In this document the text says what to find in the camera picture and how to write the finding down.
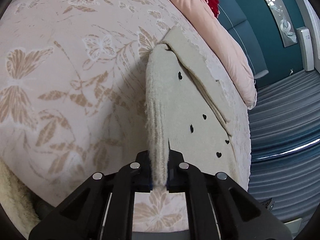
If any cream knit sweater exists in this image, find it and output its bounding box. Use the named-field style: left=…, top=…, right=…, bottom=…
left=146, top=27, right=240, bottom=186

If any pink butterfly bedspread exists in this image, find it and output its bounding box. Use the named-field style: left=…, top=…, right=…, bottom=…
left=0, top=0, right=252, bottom=233

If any silver floral wall art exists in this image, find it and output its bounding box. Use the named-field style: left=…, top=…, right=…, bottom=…
left=265, top=0, right=297, bottom=48

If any white wall switch panel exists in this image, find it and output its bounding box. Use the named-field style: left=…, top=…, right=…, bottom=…
left=296, top=27, right=314, bottom=72

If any blue upholstered headboard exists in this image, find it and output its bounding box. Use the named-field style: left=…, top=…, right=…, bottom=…
left=218, top=0, right=268, bottom=80

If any pink folded duvet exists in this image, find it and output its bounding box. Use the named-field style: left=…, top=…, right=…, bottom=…
left=170, top=0, right=257, bottom=110

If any grey curtain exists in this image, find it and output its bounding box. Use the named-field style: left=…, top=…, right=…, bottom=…
left=248, top=70, right=319, bottom=224

